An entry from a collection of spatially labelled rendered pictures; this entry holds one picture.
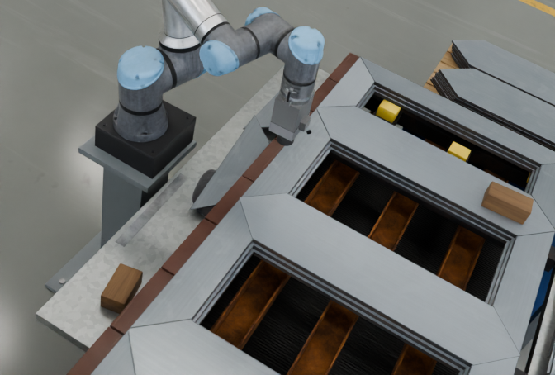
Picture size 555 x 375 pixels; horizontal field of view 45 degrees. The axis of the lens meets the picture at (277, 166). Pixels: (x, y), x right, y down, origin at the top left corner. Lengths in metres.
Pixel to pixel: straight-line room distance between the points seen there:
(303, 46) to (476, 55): 1.15
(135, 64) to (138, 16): 1.93
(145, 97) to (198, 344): 0.69
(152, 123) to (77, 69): 1.49
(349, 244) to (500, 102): 0.87
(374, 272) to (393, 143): 0.47
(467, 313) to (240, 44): 0.80
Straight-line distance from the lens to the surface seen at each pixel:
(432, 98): 2.17
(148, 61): 1.76
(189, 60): 1.81
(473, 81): 2.33
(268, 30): 1.46
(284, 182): 1.72
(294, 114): 1.51
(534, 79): 2.49
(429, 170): 1.91
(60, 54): 3.38
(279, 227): 1.62
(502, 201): 1.87
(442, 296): 1.64
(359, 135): 1.92
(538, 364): 1.80
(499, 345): 1.64
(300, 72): 1.44
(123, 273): 1.63
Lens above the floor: 2.08
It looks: 45 degrees down
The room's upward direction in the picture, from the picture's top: 17 degrees clockwise
